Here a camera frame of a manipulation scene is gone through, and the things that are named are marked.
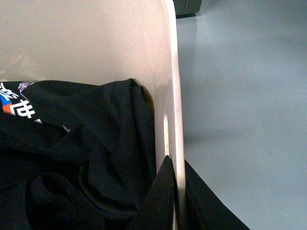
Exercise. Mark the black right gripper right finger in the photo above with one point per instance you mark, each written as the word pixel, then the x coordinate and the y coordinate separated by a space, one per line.
pixel 205 211

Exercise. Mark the beige plastic laundry hamper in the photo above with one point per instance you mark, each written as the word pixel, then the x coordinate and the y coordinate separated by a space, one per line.
pixel 100 41

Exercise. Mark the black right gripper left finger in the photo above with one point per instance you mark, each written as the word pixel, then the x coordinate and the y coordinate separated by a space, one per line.
pixel 157 211

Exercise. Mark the black printed t-shirt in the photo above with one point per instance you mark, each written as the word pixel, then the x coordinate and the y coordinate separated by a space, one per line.
pixel 74 156

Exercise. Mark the dark grey dryer machine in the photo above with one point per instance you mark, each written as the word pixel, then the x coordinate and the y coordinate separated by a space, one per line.
pixel 184 7

